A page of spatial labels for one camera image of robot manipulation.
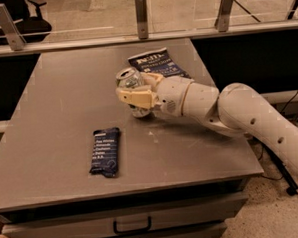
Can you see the dark blue snack bar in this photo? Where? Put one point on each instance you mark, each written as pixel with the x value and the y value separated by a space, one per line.
pixel 105 152

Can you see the silver green 7up can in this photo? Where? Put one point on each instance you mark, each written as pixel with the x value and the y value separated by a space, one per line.
pixel 130 77

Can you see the right metal railing bracket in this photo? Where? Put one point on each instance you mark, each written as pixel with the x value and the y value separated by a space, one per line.
pixel 223 17

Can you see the middle metal railing bracket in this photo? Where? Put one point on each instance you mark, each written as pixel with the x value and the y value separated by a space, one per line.
pixel 142 18

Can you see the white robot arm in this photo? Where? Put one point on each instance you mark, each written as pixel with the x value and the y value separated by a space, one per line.
pixel 236 109

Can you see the left metal railing bracket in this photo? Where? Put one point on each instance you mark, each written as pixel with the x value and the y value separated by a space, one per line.
pixel 14 38

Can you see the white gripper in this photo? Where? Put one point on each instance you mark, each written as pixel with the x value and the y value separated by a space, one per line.
pixel 172 96

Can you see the blue chip bag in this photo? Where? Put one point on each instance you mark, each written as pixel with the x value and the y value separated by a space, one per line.
pixel 157 61

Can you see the grey drawer with black handle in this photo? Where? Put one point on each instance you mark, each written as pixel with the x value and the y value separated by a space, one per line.
pixel 118 222

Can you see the metal railing bracket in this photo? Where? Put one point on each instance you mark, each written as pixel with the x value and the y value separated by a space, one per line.
pixel 142 18
pixel 14 38
pixel 223 17

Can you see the black office chair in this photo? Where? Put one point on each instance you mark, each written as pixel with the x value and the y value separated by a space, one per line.
pixel 26 14

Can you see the black floor stand bar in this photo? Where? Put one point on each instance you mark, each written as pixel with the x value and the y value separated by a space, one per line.
pixel 293 187

